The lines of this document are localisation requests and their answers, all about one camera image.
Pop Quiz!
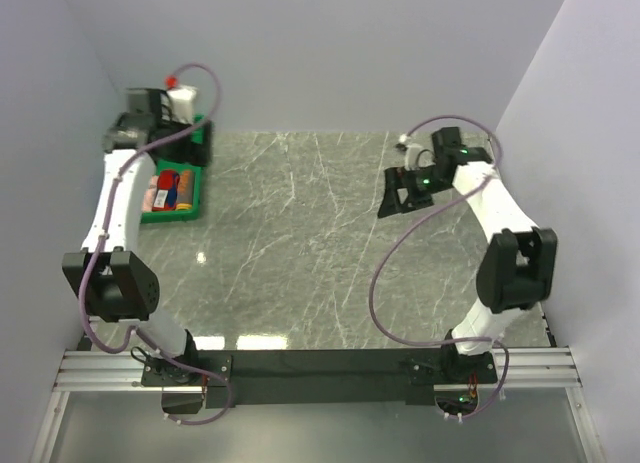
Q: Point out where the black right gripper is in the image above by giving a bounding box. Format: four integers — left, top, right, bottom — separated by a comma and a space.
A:
378, 165, 451, 219

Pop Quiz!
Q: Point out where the red and blue towel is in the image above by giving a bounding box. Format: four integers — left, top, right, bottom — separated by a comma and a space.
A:
152, 169, 180, 212

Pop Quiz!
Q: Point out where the orange and grey towel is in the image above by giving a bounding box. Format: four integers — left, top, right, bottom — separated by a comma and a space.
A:
176, 169, 195, 211

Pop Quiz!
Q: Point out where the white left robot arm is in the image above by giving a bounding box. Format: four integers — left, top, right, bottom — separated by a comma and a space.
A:
62, 83, 211, 385

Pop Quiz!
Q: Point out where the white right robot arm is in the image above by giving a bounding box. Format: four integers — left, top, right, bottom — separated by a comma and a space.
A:
377, 127, 558, 382

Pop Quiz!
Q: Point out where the pink rolled towel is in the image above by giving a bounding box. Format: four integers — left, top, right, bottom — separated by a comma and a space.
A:
142, 175, 158, 213

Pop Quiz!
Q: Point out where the green plastic tray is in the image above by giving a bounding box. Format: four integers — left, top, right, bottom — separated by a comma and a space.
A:
141, 121, 215, 224

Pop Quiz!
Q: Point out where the black base beam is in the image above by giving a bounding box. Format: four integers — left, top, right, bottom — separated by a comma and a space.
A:
141, 348, 498, 414

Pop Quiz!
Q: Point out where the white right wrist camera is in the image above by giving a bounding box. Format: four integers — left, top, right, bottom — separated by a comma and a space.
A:
394, 134, 433, 171

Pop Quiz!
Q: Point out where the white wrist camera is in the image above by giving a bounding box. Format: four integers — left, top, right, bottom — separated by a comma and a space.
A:
394, 134, 433, 171
165, 75, 198, 125

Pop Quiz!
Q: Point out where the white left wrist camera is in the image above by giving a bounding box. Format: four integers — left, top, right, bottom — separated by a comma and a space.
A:
165, 75, 198, 125

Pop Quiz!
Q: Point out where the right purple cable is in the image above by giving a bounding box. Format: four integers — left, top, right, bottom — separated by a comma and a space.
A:
368, 114, 511, 421

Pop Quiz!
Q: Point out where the aluminium rail frame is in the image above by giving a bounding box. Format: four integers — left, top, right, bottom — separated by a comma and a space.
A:
31, 345, 605, 462

